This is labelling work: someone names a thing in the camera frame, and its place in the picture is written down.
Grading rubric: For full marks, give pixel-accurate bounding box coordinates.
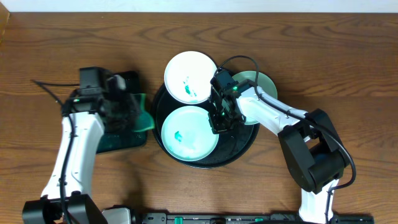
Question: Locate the green sponge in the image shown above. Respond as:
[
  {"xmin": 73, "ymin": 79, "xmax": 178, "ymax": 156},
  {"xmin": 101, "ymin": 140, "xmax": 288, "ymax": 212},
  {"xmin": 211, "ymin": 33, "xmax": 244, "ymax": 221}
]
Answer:
[{"xmin": 132, "ymin": 93, "xmax": 155, "ymax": 132}]

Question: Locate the light green stained plate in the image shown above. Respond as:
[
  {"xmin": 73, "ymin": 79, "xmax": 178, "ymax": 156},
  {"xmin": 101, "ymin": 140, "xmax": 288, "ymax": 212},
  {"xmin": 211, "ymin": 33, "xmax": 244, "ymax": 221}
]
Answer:
[{"xmin": 161, "ymin": 106, "xmax": 219, "ymax": 162}]

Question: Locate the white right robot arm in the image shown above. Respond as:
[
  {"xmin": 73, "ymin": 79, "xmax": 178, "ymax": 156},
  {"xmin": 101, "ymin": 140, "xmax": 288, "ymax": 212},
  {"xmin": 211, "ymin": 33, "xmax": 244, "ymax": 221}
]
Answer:
[{"xmin": 209, "ymin": 86, "xmax": 353, "ymax": 223}]

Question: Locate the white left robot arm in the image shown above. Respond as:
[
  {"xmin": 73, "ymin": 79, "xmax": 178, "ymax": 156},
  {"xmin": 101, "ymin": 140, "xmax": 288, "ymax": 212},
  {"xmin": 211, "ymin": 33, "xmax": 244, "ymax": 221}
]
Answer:
[{"xmin": 22, "ymin": 91, "xmax": 139, "ymax": 223}]

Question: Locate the round black tray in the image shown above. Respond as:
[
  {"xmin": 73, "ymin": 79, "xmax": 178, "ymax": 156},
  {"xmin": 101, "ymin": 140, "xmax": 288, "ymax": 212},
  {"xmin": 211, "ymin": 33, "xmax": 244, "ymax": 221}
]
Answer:
[{"xmin": 150, "ymin": 85, "xmax": 260, "ymax": 169}]

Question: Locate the black rectangular sponge tray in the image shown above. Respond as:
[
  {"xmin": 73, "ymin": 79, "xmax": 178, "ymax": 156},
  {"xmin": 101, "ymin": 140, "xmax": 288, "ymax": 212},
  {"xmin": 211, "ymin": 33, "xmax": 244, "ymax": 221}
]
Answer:
[{"xmin": 97, "ymin": 71, "xmax": 147, "ymax": 154}]

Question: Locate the white plate with green stain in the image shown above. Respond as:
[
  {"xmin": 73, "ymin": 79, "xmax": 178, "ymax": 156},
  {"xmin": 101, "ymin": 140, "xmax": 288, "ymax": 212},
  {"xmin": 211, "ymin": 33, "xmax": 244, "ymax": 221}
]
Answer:
[{"xmin": 164, "ymin": 51, "xmax": 216, "ymax": 105}]

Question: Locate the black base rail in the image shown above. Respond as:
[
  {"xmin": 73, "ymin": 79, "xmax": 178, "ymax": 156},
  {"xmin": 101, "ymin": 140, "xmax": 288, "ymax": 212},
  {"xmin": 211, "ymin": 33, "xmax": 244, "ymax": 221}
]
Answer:
[{"xmin": 102, "ymin": 205, "xmax": 376, "ymax": 224}]

